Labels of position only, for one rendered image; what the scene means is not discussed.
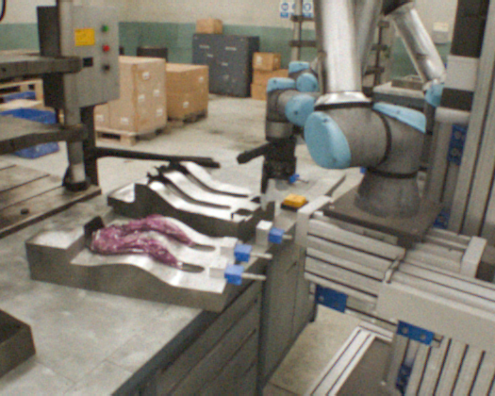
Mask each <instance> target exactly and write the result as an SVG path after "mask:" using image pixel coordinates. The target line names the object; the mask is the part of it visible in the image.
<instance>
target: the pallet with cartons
mask: <svg viewBox="0 0 495 396"><path fill-rule="evenodd" d="M166 98H167V100H166V103H167V120H168V121H171V127H172V128H175V127H183V126H184V123H186V124H194V123H197V121H196V120H197V118H203V119H206V118H207V112H208V105H209V88H208V66H200V65H181V64H171V63H166Z"/></svg>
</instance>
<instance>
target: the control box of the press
mask: <svg viewBox="0 0 495 396"><path fill-rule="evenodd" d="M36 12H37V19H38V20H37V25H38V31H39V33H38V38H39V45H40V47H39V50H40V57H56V56H57V55H58V33H57V28H58V26H57V18H56V14H57V11H56V5H51V6H37V7H36ZM118 18H119V17H118V8H116V7H109V6H100V7H97V6H74V30H75V32H74V38H75V48H76V49H75V54H76V55H79V56H80V57H81V58H82V59H83V70H82V71H81V72H79V73H77V82H78V99H79V109H80V116H79V118H80V122H81V123H84V124H85V125H86V127H87V134H88V136H87V137H86V138H85V139H84V140H82V144H83V147H82V149H86V148H90V147H95V146H96V138H95V128H94V124H95V118H94V110H95V107H96V106H99V105H102V106H103V105H104V104H107V102H108V101H112V100H118V99H120V97H121V84H120V71H119V66H120V57H119V44H118V41H119V30H118ZM41 76H42V78H41V82H42V90H43V102H44V106H45V107H49V108H52V107H53V108H54V111H55V113H56V124H60V120H59V111H60V110H61V109H63V107H62V100H61V98H62V92H61V85H60V74H58V73H56V72H51V73H42V75H41ZM84 174H85V176H87V177H89V178H90V183H91V185H94V186H97V187H99V180H98V160H96V161H94V162H93V163H91V164H90V165H89V167H88V168H87V169H86V170H85V171H84Z"/></svg>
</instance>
